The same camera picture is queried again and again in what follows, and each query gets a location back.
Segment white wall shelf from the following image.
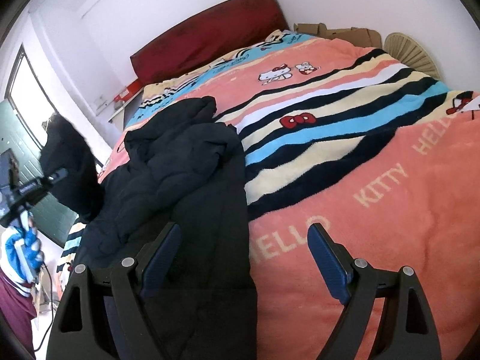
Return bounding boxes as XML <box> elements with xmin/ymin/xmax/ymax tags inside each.
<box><xmin>108</xmin><ymin>96</ymin><xmax>142</xmax><ymax>132</ymax></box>

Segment red box on shelf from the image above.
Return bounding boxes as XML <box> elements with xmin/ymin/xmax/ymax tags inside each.
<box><xmin>113</xmin><ymin>79</ymin><xmax>143</xmax><ymax>102</ymax></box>

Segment dark red headboard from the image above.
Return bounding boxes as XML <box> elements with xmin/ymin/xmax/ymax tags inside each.
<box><xmin>130</xmin><ymin>0</ymin><xmax>288</xmax><ymax>86</ymax></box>

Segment Hello Kitty pink blanket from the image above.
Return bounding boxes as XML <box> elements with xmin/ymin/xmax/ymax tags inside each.
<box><xmin>55</xmin><ymin>29</ymin><xmax>480</xmax><ymax>360</ymax></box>

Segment brown cardboard pieces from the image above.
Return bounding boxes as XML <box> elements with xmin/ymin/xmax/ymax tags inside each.
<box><xmin>294</xmin><ymin>23</ymin><xmax>383</xmax><ymax>48</ymax></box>

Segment black puffer jacket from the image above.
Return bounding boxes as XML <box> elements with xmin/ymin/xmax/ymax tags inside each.
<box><xmin>40</xmin><ymin>96</ymin><xmax>257</xmax><ymax>359</ymax></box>

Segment green metal door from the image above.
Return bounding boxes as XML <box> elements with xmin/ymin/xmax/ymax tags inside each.
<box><xmin>0</xmin><ymin>98</ymin><xmax>80</xmax><ymax>248</ymax></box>

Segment blue gloved left hand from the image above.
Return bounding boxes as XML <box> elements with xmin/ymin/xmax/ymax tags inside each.
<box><xmin>1</xmin><ymin>211</ymin><xmax>44</xmax><ymax>285</ymax></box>

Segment beige fan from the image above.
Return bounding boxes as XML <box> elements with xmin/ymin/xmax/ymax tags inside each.
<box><xmin>383</xmin><ymin>33</ymin><xmax>442</xmax><ymax>80</ymax></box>

